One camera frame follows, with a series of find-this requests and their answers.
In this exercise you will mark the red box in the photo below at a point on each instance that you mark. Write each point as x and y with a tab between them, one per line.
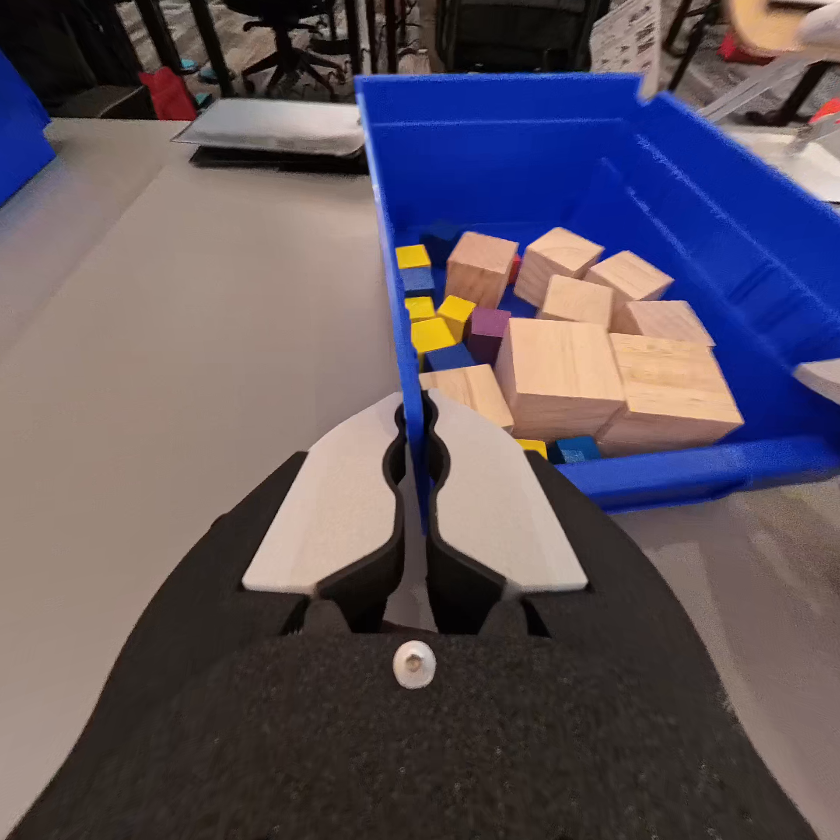
741	51

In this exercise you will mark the blue plastic box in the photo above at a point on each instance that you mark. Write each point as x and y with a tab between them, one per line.
19	131

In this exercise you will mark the blue plastic bin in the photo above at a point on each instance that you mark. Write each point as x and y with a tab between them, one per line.
499	164

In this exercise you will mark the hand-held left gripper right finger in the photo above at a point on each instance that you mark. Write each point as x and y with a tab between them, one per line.
505	512

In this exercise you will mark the black office chair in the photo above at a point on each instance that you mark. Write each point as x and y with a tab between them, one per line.
518	33
282	39

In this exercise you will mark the picture-printed paper sheet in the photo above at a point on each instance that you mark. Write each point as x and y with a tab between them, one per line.
627	39

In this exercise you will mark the pile of wooden coloured cubes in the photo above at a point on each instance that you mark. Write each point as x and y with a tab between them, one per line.
564	374

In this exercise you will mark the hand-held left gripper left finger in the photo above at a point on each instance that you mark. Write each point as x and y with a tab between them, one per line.
328	512

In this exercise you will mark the grey flat pad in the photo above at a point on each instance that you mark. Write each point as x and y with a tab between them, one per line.
275	124

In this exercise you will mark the red bag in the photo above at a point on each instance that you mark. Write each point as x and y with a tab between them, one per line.
167	95

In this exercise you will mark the orange traffic cone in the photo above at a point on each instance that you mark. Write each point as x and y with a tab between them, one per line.
828	111

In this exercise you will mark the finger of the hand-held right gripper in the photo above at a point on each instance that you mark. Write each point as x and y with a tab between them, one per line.
823	380

